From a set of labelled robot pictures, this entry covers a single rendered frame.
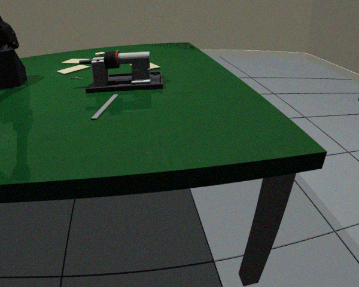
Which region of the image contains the cream flat rectangular card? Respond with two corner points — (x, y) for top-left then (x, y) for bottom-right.
(150, 63), (160, 70)
(61, 59), (86, 64)
(57, 65), (90, 75)

